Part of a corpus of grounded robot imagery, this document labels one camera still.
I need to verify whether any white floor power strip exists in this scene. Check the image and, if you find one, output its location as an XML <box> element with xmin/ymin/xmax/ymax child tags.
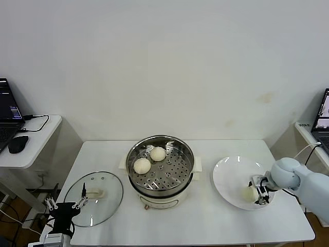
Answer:
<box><xmin>22</xmin><ymin>218</ymin><xmax>43</xmax><ymax>230</ymax></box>

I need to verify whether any round glass pot lid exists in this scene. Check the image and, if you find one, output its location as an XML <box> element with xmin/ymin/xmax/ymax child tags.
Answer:
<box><xmin>63</xmin><ymin>171</ymin><xmax>124</xmax><ymax>227</ymax></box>

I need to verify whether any grey laptop showing camera views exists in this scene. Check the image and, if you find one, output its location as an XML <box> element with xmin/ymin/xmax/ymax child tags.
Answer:
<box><xmin>310</xmin><ymin>88</ymin><xmax>329</xmax><ymax>153</ymax></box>

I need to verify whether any black laptop with dark screen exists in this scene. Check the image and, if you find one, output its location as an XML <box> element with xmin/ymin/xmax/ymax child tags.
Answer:
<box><xmin>0</xmin><ymin>78</ymin><xmax>26</xmax><ymax>154</ymax></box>

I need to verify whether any white rounded side table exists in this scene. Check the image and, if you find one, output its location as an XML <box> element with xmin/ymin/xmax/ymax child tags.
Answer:
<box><xmin>0</xmin><ymin>115</ymin><xmax>83</xmax><ymax>215</ymax></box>

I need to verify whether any black thin power cable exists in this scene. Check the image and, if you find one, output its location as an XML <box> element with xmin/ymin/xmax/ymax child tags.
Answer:
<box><xmin>305</xmin><ymin>144</ymin><xmax>322</xmax><ymax>166</ymax></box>

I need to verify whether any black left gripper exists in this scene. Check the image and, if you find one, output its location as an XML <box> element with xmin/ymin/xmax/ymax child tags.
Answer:
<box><xmin>44</xmin><ymin>182</ymin><xmax>89</xmax><ymax>234</ymax></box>

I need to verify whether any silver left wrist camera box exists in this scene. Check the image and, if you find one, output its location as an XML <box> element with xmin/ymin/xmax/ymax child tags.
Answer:
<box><xmin>42</xmin><ymin>233</ymin><xmax>65</xmax><ymax>247</ymax></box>

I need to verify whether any white round plate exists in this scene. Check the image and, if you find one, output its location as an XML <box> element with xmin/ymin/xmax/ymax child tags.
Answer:
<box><xmin>212</xmin><ymin>155</ymin><xmax>276</xmax><ymax>211</ymax></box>

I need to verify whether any cream electric pot base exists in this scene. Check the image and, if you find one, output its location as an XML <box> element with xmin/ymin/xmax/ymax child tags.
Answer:
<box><xmin>118</xmin><ymin>156</ymin><xmax>203</xmax><ymax>210</ymax></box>

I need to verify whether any black computer mouse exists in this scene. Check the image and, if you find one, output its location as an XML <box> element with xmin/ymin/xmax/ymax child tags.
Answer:
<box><xmin>7</xmin><ymin>135</ymin><xmax>29</xmax><ymax>154</ymax></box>

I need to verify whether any black laptop charger cable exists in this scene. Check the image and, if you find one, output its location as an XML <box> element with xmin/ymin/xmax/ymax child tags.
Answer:
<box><xmin>17</xmin><ymin>114</ymin><xmax>50</xmax><ymax>134</ymax></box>

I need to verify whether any stainless steel steamer basket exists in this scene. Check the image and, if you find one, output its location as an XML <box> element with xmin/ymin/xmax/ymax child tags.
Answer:
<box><xmin>118</xmin><ymin>134</ymin><xmax>203</xmax><ymax>192</ymax></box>

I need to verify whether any white steamed baozi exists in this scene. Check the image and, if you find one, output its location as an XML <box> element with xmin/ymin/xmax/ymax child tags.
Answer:
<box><xmin>150</xmin><ymin>146</ymin><xmax>167</xmax><ymax>162</ymax></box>
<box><xmin>240</xmin><ymin>186</ymin><xmax>258</xmax><ymax>203</ymax></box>
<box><xmin>133</xmin><ymin>157</ymin><xmax>152</xmax><ymax>175</ymax></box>

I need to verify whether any white side table with label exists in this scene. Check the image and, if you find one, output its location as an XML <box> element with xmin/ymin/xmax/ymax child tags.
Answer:
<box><xmin>294</xmin><ymin>120</ymin><xmax>329</xmax><ymax>228</ymax></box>

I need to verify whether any white thick cable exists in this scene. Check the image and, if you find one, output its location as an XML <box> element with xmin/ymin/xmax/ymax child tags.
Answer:
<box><xmin>294</xmin><ymin>142</ymin><xmax>322</xmax><ymax>160</ymax></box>

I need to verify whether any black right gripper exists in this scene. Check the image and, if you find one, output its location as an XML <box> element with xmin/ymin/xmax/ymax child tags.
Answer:
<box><xmin>247</xmin><ymin>173</ymin><xmax>275</xmax><ymax>206</ymax></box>

